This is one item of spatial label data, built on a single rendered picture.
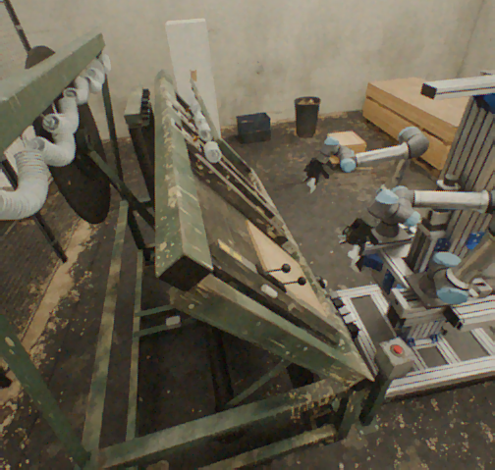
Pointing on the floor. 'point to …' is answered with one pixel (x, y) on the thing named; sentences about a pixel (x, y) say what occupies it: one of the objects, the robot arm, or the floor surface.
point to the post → (374, 399)
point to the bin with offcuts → (306, 115)
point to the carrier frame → (206, 432)
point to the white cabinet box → (192, 61)
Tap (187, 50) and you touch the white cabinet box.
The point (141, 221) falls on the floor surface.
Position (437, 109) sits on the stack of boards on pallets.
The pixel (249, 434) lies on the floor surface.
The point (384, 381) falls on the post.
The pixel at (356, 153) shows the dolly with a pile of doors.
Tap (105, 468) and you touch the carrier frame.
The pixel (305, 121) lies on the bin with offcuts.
